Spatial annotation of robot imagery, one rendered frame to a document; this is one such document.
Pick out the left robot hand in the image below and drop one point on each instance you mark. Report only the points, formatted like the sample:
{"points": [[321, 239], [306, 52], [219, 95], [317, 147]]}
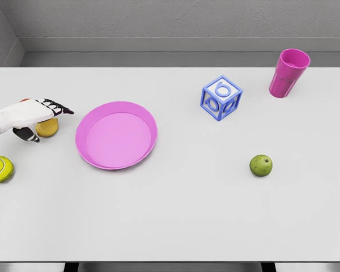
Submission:
{"points": [[28, 113]]}

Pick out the green lime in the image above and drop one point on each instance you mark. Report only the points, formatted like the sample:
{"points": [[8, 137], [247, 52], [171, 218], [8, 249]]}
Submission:
{"points": [[261, 165]]}

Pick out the pink plate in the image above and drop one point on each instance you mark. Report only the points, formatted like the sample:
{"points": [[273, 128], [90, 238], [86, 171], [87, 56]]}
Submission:
{"points": [[116, 135]]}

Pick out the magenta cup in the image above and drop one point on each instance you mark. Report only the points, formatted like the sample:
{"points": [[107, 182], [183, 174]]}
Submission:
{"points": [[287, 75]]}

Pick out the yellow lemon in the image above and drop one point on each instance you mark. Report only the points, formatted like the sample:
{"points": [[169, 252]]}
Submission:
{"points": [[48, 129]]}

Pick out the blue letter block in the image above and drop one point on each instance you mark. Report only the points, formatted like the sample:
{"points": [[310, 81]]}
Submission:
{"points": [[221, 97]]}

